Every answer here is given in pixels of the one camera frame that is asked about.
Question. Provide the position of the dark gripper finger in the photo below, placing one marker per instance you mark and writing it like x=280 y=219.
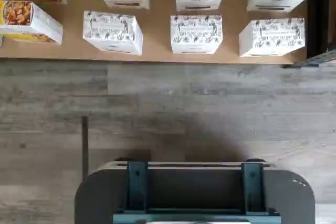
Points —
x=136 y=187
x=253 y=187

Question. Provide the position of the wooden shelf board with cartons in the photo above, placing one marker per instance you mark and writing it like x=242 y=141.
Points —
x=157 y=27

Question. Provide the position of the dark thin rod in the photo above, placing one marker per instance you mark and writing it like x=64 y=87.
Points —
x=85 y=150

